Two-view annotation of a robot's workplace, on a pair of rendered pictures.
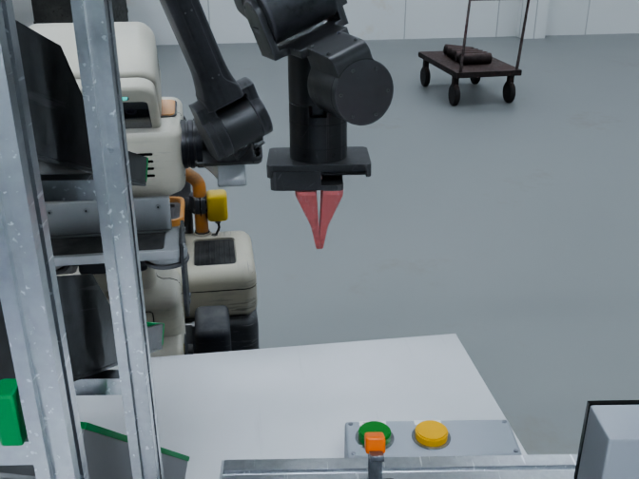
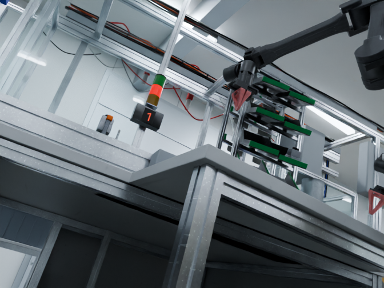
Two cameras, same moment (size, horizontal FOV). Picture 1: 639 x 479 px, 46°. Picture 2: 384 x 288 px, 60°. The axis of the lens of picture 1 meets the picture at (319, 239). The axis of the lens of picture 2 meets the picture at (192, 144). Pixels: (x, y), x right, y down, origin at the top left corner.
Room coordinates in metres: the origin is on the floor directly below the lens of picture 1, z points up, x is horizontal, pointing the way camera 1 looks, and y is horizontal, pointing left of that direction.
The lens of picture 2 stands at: (1.67, -0.44, 0.61)
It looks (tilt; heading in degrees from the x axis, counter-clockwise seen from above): 23 degrees up; 162
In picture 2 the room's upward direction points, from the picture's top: 16 degrees clockwise
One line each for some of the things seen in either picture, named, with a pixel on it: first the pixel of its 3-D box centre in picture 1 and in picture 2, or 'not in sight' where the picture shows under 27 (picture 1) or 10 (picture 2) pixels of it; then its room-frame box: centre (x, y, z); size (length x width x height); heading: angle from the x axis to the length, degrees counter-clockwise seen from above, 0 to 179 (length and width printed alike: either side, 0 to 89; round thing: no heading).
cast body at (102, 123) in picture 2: not in sight; (104, 126); (0.53, -0.40, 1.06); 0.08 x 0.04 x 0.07; 2
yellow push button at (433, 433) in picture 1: (431, 435); not in sight; (0.74, -0.14, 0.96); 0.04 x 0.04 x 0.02
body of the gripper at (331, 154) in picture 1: (318, 137); (243, 83); (0.72, 0.00, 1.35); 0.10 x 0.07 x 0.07; 91
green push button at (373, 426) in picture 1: (375, 436); not in sight; (0.74, -0.07, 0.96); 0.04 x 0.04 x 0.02
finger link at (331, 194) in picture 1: (307, 204); (242, 100); (0.72, 0.01, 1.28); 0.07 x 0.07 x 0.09; 1
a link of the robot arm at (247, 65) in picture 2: (319, 76); (246, 70); (0.72, 0.00, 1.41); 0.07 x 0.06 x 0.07; 24
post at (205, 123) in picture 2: not in sight; (196, 154); (-0.57, 0.36, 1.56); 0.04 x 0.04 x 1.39; 1
